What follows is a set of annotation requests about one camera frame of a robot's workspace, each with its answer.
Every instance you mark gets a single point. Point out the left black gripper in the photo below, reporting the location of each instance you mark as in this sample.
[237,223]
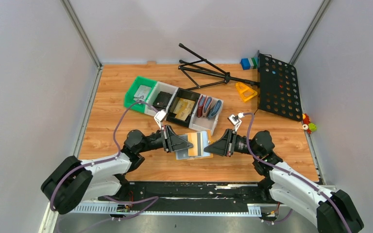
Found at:
[166,139]

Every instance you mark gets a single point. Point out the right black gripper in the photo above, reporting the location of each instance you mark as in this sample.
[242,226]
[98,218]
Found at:
[231,142]

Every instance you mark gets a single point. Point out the yellow leather card holder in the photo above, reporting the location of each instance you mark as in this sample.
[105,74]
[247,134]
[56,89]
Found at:
[199,140]

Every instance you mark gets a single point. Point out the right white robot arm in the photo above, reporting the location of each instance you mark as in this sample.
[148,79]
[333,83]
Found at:
[329,211]

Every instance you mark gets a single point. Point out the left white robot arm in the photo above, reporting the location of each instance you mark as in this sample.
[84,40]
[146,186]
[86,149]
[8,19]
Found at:
[74,180]

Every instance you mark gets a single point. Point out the blue card holder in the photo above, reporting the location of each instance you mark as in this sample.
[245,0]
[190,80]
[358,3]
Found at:
[214,109]

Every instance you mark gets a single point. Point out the gold cards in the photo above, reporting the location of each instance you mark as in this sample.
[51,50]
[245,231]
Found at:
[183,108]

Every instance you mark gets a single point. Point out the white bin with card holders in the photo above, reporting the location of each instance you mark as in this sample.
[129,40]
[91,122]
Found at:
[203,123]

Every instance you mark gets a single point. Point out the black cards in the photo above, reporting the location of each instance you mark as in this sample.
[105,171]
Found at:
[163,101]

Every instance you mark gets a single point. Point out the red card holder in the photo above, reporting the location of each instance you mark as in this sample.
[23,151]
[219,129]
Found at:
[200,106]

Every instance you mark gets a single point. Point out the pink card holder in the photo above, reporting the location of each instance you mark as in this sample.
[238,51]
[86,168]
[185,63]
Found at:
[206,106]

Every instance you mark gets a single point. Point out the white bin with black cards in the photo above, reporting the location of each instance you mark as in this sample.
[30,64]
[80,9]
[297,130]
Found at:
[160,86]

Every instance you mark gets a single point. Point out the silver white cards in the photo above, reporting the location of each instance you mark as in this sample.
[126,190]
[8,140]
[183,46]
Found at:
[142,93]

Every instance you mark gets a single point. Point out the black plastic bin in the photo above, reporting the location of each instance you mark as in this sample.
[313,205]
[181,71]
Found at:
[186,94]

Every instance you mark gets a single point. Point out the yellow plastic triangle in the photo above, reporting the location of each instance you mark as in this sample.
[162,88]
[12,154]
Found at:
[245,92]

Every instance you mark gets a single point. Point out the green plastic bin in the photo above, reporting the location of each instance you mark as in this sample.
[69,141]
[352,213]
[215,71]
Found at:
[128,99]

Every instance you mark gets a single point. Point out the black folded music stand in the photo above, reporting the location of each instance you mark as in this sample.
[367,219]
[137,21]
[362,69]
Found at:
[225,77]

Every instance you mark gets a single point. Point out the black perforated stand tray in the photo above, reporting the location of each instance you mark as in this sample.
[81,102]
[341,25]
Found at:
[279,92]

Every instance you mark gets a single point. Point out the blue green toy block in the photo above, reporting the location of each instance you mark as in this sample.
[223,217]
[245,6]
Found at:
[249,63]

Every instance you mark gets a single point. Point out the red green toy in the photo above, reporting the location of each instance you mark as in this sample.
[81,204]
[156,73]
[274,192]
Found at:
[308,126]

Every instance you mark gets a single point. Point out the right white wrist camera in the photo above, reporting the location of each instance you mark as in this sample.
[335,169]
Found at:
[236,120]

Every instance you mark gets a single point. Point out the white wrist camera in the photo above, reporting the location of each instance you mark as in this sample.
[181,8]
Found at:
[236,120]
[160,117]

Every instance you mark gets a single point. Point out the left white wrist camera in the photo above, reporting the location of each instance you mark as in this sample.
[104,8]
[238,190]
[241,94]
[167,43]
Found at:
[160,117]

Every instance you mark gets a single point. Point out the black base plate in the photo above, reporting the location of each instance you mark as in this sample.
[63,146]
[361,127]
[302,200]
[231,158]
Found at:
[195,196]

